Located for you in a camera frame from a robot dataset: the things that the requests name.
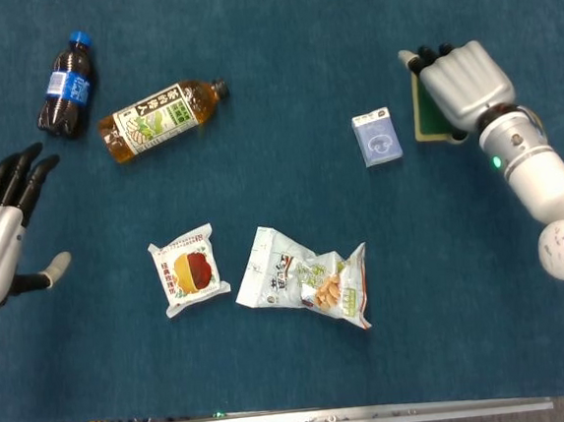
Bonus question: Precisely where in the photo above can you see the large white cracker bag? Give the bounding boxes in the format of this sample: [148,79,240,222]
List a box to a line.
[228,216,374,342]

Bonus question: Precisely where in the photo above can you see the tea bottle white green label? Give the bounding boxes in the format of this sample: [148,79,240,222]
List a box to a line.
[94,76,236,166]

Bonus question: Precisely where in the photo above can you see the cola bottle with blue cap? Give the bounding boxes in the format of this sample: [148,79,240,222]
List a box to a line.
[28,29,102,143]

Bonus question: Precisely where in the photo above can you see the blue felt table cloth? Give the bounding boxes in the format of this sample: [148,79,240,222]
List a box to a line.
[0,0,564,422]

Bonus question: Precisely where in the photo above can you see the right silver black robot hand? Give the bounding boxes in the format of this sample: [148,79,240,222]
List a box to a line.
[396,36,522,147]

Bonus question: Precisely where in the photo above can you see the green yellow sponge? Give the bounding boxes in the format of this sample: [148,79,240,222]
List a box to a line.
[408,69,470,147]

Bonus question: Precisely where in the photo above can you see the small white snack packet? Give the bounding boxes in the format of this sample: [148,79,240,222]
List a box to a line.
[146,221,234,321]

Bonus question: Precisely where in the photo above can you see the aluminium frame rail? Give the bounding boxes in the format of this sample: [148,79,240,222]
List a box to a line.
[178,389,556,422]

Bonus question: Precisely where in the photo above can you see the light blue card box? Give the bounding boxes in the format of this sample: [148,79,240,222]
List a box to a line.
[349,105,406,170]

